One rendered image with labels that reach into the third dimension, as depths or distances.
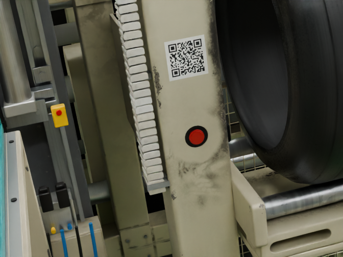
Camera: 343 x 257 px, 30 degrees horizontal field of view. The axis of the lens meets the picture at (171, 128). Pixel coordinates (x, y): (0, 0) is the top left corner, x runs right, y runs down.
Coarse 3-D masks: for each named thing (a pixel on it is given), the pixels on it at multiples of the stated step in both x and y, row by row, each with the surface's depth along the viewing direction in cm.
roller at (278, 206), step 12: (336, 180) 128; (288, 192) 127; (300, 192) 126; (312, 192) 126; (324, 192) 126; (336, 192) 127; (276, 204) 125; (288, 204) 125; (300, 204) 126; (312, 204) 126; (324, 204) 128; (276, 216) 126
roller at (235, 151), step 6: (240, 138) 152; (246, 138) 151; (234, 144) 150; (240, 144) 150; (246, 144) 150; (234, 150) 150; (240, 150) 150; (246, 150) 151; (252, 150) 151; (234, 156) 151; (240, 156) 152
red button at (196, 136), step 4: (192, 132) 122; (196, 132) 122; (200, 132) 122; (192, 136) 122; (196, 136) 123; (200, 136) 123; (204, 136) 123; (192, 140) 123; (196, 140) 123; (200, 140) 123
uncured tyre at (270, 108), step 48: (240, 0) 152; (288, 0) 105; (336, 0) 101; (240, 48) 156; (288, 48) 108; (336, 48) 102; (240, 96) 147; (288, 96) 112; (336, 96) 104; (288, 144) 118; (336, 144) 110
